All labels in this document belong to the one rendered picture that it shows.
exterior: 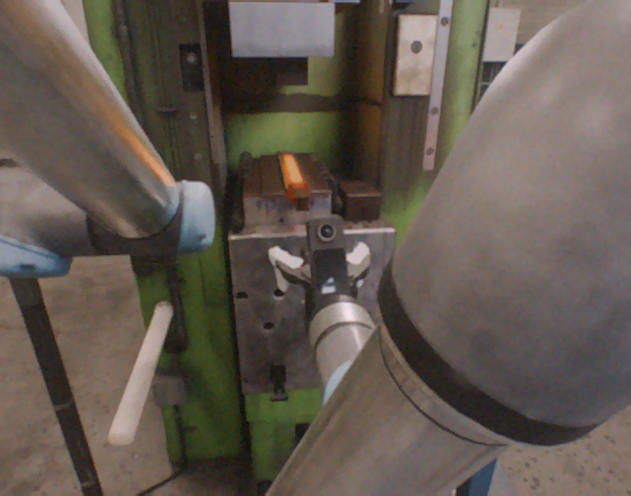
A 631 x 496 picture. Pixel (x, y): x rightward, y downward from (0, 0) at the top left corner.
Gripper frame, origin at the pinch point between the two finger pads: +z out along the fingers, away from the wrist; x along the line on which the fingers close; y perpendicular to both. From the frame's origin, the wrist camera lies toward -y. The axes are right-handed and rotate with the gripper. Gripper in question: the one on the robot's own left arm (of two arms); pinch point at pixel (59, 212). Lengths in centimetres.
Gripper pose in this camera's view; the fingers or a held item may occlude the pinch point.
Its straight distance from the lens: 82.9
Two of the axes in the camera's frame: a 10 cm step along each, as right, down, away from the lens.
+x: -8.4, 2.2, -4.9
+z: -4.6, 1.5, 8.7
